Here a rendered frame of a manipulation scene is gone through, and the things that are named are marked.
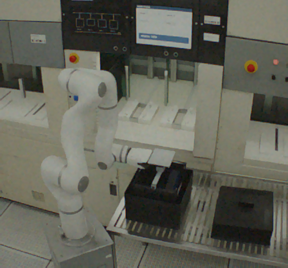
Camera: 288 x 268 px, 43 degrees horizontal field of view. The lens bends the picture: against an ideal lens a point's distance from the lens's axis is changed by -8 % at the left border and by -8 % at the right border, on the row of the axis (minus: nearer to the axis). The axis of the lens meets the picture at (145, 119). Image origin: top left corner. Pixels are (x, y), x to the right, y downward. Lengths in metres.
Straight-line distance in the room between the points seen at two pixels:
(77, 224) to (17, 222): 1.39
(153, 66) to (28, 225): 1.57
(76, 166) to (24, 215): 1.65
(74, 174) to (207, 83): 0.81
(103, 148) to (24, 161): 1.17
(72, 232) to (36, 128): 0.97
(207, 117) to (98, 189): 0.97
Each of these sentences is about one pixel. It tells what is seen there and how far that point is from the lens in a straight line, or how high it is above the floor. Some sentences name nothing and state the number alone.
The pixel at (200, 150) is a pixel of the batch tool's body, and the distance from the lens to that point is 2.15.
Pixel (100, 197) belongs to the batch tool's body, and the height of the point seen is 0.36.
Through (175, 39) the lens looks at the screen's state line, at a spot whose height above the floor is 1.51.
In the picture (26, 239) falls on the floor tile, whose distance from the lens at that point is 2.98.
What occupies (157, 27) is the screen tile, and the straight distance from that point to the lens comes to 1.95.
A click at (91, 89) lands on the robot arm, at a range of 1.48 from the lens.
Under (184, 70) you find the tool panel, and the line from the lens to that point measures 2.98.
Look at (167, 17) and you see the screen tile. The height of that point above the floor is 1.63.
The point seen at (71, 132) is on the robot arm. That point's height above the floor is 1.33.
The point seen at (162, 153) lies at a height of 1.08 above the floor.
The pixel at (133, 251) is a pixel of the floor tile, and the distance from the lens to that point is 2.79.
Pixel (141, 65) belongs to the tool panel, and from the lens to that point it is 3.07.
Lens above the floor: 2.15
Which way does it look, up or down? 31 degrees down
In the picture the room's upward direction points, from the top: straight up
